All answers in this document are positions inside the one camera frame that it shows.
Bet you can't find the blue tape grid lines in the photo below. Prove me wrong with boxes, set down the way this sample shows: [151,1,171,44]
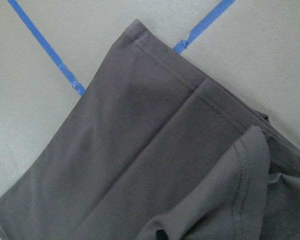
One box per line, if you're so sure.
[8,0,234,96]

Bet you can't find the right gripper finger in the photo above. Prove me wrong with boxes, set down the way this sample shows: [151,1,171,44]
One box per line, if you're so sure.
[155,230,167,240]

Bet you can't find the dark brown t-shirt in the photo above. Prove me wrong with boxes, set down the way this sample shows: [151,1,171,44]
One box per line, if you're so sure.
[0,20,300,240]

